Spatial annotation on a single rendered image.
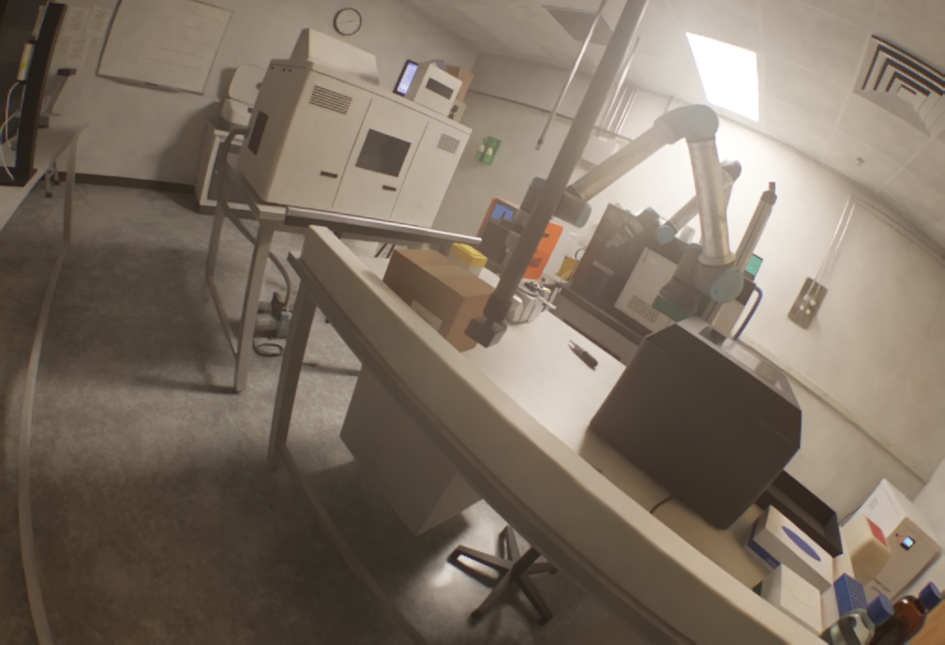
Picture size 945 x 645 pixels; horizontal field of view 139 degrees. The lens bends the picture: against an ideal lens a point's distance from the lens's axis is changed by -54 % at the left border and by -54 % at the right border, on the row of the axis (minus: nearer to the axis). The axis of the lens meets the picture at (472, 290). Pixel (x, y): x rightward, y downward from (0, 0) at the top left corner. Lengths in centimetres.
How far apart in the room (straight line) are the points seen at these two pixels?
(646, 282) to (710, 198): 137
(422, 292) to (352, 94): 90
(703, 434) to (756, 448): 12
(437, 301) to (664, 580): 66
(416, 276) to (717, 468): 76
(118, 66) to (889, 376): 740
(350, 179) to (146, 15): 328
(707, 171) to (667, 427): 91
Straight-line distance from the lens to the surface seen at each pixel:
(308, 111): 145
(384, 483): 142
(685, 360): 82
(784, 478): 141
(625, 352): 273
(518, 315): 125
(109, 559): 149
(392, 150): 165
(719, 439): 84
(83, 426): 182
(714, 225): 150
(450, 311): 81
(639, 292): 275
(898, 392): 423
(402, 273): 88
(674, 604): 64
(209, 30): 437
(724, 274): 152
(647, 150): 149
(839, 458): 423
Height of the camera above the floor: 132
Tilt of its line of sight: 18 degrees down
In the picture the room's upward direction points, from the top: 24 degrees clockwise
